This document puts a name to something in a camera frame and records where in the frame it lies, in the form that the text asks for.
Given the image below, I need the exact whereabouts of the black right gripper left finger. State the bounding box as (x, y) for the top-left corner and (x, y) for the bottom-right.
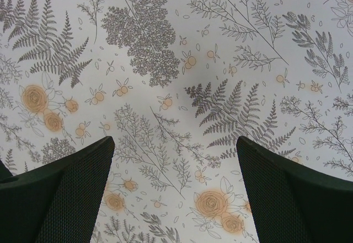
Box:
(1, 136), (115, 242)

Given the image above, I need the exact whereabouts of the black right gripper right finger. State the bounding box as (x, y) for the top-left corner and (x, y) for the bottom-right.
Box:
(236, 136), (352, 242)

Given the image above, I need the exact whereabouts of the floral patterned table mat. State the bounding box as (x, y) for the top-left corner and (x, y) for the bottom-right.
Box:
(1, 0), (352, 242)

